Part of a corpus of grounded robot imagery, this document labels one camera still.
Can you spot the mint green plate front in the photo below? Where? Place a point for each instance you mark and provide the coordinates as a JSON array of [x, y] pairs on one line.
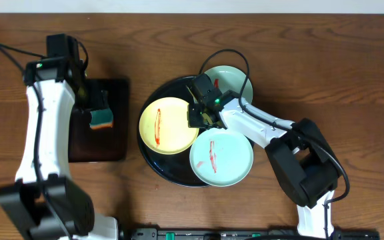
[[221, 157]]

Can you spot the mint green plate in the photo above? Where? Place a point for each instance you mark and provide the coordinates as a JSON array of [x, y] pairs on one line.
[[221, 157], [226, 78]]

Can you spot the rectangular black tray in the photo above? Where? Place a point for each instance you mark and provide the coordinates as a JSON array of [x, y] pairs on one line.
[[106, 144]]

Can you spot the green orange sponge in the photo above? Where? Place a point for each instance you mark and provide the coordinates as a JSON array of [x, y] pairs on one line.
[[102, 118]]

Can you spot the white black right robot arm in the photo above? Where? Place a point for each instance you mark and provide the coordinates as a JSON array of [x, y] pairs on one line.
[[302, 161]]

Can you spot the round black tray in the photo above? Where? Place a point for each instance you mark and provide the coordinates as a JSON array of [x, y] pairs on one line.
[[174, 168]]

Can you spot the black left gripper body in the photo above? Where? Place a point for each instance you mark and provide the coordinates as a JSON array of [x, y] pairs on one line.
[[92, 98]]

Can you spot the yellow plate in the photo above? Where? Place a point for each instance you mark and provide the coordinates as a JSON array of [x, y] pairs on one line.
[[163, 126]]

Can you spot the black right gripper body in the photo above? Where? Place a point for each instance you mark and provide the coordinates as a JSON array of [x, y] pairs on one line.
[[196, 119]]

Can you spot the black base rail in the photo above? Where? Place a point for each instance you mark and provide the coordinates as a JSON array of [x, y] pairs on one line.
[[270, 234]]

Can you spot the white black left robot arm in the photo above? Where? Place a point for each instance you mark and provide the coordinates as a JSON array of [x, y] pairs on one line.
[[44, 202]]

